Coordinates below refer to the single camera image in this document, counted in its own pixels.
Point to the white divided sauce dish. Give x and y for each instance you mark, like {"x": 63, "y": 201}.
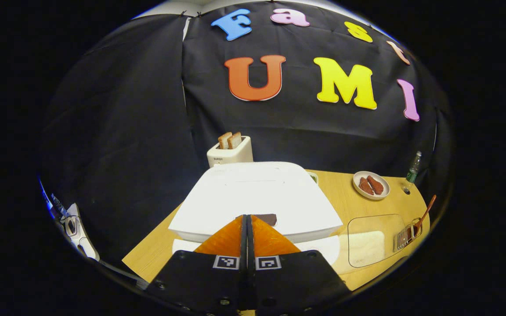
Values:
{"x": 313, "y": 177}

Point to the brown meat piece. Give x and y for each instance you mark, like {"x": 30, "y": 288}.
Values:
{"x": 365, "y": 186}
{"x": 376, "y": 185}

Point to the clear bottle with green label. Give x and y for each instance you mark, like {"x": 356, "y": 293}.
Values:
{"x": 412, "y": 173}

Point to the clear plastic box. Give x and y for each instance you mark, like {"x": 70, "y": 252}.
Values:
{"x": 367, "y": 223}

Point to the white plate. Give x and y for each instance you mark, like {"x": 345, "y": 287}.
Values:
{"x": 384, "y": 193}

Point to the white rice cooker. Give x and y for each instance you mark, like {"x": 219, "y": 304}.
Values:
{"x": 257, "y": 188}

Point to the white device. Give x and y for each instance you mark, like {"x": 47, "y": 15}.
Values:
{"x": 81, "y": 241}

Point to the wooden spoon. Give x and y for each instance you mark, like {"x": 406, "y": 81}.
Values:
{"x": 426, "y": 210}

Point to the toast slice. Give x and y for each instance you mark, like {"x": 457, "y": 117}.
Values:
{"x": 224, "y": 141}
{"x": 235, "y": 140}

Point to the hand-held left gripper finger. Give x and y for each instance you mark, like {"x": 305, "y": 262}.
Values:
{"x": 251, "y": 281}
{"x": 243, "y": 281}

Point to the white toaster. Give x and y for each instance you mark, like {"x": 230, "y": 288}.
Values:
{"x": 231, "y": 156}

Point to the lit display screen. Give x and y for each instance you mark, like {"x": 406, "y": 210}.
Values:
{"x": 45, "y": 197}

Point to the black backdrop cloth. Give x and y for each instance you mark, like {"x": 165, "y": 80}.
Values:
{"x": 125, "y": 131}

